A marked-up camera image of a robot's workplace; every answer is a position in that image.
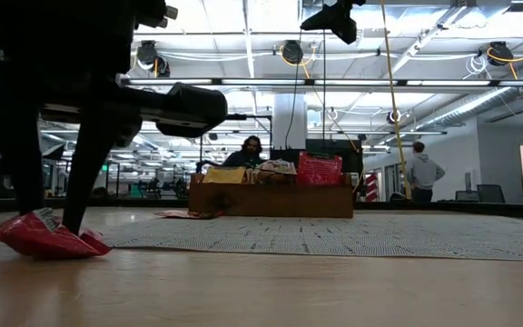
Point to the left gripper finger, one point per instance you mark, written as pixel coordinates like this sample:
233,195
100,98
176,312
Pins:
23,172
91,172

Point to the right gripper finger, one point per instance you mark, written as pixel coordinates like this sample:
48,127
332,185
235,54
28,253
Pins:
338,20

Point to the yellow tea packet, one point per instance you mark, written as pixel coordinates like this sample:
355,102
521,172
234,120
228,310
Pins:
225,175

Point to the beige tea packet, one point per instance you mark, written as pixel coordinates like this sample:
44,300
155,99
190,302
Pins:
276,168

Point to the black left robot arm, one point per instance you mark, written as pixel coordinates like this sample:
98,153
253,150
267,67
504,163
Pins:
62,22

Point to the black perforated computer case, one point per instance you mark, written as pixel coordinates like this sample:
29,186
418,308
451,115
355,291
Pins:
352,156

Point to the person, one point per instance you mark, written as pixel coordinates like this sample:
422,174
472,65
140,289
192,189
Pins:
245,156
422,175

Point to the wooden three-compartment tray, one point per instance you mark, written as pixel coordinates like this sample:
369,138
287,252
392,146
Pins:
270,202

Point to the grey mesh mat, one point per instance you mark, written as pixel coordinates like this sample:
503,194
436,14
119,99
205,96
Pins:
316,236

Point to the office chair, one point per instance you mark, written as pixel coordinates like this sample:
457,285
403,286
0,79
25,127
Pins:
490,193

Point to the black stand frame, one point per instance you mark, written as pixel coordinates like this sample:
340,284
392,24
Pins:
248,116

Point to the red white striped post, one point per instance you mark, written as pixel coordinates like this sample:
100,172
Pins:
372,188

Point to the silver ventilation duct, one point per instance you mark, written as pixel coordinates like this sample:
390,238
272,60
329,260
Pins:
493,102

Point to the black aluminium rig frame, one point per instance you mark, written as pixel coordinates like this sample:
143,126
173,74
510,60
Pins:
470,208

